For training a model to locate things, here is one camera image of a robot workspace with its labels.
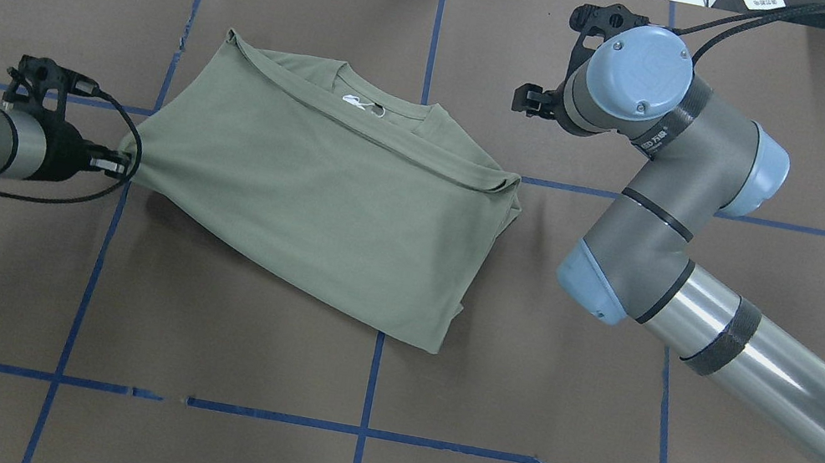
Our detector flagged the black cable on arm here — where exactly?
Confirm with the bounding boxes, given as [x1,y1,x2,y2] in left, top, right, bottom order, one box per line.
[0,69,154,226]
[669,0,825,84]

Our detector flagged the olive green long-sleeve shirt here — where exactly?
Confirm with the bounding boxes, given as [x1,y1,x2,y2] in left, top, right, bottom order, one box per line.
[120,30,522,354]

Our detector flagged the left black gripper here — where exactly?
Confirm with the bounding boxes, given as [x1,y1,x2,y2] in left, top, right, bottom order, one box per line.
[36,121,134,182]

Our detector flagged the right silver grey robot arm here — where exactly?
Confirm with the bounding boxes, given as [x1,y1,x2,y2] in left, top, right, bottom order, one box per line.
[512,4,825,463]

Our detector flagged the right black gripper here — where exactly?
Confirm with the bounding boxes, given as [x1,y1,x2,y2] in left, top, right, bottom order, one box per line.
[512,83,580,132]

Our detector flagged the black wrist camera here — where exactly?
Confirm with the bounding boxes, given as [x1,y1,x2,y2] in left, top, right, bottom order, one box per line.
[565,3,651,78]
[1,54,101,122]

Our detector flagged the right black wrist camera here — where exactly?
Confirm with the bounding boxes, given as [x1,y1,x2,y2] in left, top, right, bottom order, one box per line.
[565,3,651,78]

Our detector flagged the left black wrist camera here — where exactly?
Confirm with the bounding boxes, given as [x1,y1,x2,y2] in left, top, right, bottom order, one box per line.
[1,54,101,122]

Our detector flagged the white shirt price tag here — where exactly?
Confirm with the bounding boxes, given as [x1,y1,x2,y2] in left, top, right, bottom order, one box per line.
[342,94,387,118]

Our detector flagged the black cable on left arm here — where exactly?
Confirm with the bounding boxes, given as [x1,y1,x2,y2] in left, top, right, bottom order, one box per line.
[0,69,154,226]

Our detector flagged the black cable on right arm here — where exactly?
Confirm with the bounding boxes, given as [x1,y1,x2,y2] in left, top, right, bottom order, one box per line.
[669,0,825,84]

